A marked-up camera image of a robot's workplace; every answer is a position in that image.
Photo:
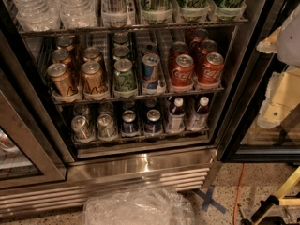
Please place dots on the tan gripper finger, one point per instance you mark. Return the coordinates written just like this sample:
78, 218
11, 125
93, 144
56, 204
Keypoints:
281, 97
269, 44

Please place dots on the pepsi can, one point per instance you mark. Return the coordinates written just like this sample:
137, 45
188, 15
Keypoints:
129, 123
150, 104
153, 121
129, 105

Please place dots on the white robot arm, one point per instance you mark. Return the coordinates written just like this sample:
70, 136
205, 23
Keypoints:
289, 40

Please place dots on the middle right coca-cola can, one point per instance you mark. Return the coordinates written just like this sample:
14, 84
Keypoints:
207, 46

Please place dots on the coca-cola can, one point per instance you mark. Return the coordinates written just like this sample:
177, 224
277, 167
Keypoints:
209, 76
176, 49
207, 46
195, 35
182, 70

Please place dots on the right fridge glass door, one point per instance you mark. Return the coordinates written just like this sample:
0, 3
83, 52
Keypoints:
247, 73

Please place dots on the fridge glass door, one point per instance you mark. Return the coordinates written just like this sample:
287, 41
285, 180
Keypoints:
247, 73
26, 155

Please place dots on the front right coca-cola can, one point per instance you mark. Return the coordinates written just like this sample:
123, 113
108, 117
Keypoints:
209, 76

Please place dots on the rear coca-cola can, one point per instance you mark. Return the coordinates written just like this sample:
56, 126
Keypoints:
195, 35

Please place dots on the left green tall can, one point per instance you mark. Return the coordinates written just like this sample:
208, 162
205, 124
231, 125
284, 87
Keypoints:
192, 10

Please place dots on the middle left coca-cola can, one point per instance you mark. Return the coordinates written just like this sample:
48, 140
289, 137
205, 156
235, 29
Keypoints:
176, 49

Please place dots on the front left coca-cola can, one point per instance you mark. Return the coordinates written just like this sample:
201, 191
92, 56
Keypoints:
182, 70

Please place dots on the front red bull can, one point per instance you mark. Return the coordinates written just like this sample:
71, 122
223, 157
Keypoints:
150, 64

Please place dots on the red bull can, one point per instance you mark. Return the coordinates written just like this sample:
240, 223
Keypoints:
149, 48
150, 64

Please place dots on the rear red bull can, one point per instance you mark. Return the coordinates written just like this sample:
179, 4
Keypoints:
149, 48

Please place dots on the front green can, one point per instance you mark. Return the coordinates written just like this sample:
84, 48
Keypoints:
124, 78

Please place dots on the middle green can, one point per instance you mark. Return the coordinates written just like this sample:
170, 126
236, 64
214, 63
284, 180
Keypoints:
120, 52

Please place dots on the rear green can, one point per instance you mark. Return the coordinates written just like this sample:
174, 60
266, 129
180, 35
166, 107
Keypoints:
119, 39

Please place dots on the stainless steel fridge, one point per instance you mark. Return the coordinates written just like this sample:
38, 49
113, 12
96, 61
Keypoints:
182, 160

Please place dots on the silver can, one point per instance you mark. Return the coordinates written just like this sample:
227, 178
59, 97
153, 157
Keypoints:
82, 109
106, 128
105, 107
81, 128

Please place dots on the orange can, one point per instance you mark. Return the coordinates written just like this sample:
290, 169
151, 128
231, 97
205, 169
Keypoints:
63, 56
62, 80
93, 54
67, 43
93, 78

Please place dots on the rear left silver can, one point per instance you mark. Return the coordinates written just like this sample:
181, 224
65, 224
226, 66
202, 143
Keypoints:
82, 109

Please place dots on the rear left orange can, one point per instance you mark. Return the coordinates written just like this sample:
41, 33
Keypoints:
67, 43

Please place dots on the front left silver can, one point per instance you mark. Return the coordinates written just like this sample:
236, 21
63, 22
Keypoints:
81, 128

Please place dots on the middle left orange can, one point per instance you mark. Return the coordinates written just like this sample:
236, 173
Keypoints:
63, 56

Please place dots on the front left orange can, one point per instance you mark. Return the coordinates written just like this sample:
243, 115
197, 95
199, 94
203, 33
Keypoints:
62, 80

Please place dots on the left fridge glass door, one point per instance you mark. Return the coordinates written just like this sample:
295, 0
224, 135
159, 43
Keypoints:
26, 155

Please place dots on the right white-cap bottle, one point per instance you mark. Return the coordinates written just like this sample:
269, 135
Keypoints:
199, 114

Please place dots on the white-cap bottle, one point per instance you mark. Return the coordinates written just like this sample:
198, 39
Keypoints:
199, 114
176, 115

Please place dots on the yellow black stand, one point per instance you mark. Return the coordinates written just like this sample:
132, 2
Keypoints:
281, 198

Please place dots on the left white-cap bottle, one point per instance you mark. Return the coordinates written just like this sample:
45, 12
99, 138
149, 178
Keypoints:
176, 115

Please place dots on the blue tape cross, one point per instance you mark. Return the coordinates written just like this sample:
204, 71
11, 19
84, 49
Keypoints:
208, 199

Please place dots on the clear plastic bin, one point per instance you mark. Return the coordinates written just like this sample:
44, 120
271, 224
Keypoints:
139, 206

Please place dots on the clear water bottle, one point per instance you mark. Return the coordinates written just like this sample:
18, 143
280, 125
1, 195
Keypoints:
37, 15
78, 14

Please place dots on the left clear water bottle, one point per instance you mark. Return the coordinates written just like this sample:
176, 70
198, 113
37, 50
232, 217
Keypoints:
37, 15

